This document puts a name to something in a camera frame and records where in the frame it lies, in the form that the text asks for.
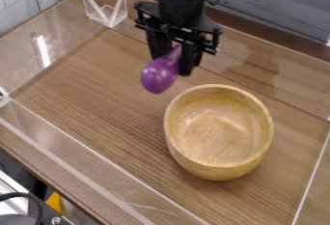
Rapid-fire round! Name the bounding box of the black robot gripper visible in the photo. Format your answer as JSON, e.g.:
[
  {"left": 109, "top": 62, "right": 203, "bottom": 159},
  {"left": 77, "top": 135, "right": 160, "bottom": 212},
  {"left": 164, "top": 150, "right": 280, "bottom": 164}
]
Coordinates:
[{"left": 133, "top": 0, "right": 221, "bottom": 76}]

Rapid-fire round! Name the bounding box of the purple toy eggplant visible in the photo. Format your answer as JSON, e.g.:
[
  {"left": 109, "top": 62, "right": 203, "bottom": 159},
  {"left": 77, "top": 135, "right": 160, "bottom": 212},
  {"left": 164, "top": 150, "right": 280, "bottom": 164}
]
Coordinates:
[{"left": 140, "top": 44, "right": 181, "bottom": 94}]

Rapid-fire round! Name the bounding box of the brown wooden bowl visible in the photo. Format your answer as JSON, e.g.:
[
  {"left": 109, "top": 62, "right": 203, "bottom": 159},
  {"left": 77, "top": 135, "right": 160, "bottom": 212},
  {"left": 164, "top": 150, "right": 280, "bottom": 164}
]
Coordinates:
[{"left": 164, "top": 84, "right": 275, "bottom": 181}]

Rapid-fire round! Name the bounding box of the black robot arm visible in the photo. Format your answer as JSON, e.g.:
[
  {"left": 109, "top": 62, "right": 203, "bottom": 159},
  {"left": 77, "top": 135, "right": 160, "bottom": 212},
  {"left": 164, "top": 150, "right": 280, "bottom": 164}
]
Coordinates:
[{"left": 133, "top": 0, "right": 223, "bottom": 76}]

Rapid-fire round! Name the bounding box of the yellow object under table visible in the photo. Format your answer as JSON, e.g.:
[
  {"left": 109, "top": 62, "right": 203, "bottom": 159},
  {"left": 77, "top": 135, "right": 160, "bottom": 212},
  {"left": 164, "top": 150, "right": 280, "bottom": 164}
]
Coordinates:
[{"left": 46, "top": 192, "right": 62, "bottom": 213}]

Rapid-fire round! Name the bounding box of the clear acrylic corner bracket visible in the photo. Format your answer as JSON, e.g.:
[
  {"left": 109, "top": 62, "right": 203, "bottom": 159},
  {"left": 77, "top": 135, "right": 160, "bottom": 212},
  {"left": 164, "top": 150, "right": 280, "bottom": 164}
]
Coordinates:
[{"left": 82, "top": 0, "right": 128, "bottom": 28}]

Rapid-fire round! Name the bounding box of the clear acrylic tray wall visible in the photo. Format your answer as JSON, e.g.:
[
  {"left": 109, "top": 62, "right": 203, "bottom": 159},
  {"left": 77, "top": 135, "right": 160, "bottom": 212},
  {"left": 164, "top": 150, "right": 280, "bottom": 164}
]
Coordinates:
[{"left": 0, "top": 0, "right": 330, "bottom": 225}]

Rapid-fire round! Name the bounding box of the black cable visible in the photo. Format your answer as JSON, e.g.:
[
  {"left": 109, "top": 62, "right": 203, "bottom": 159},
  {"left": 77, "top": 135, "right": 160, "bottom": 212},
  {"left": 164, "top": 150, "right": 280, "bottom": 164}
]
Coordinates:
[{"left": 0, "top": 191, "right": 46, "bottom": 225}]

